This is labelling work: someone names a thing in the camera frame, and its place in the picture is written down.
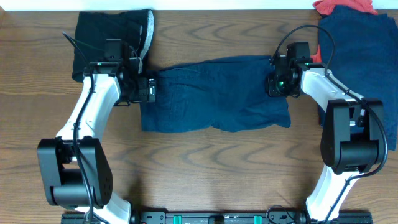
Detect navy blue shorts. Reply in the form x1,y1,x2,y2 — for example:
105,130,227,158
140,55,291,133

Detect navy shorts in pile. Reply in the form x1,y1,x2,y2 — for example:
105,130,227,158
318,14,397,151

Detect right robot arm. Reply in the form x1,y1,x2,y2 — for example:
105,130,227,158
267,42,388,223

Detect red garment in pile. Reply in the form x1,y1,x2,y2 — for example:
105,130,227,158
313,1,381,63

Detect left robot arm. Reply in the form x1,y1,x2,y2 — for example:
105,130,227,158
37,39,156,223

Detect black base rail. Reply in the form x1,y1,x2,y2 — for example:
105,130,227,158
60,209,373,224

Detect black folded shorts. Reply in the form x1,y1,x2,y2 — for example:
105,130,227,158
75,9,155,73

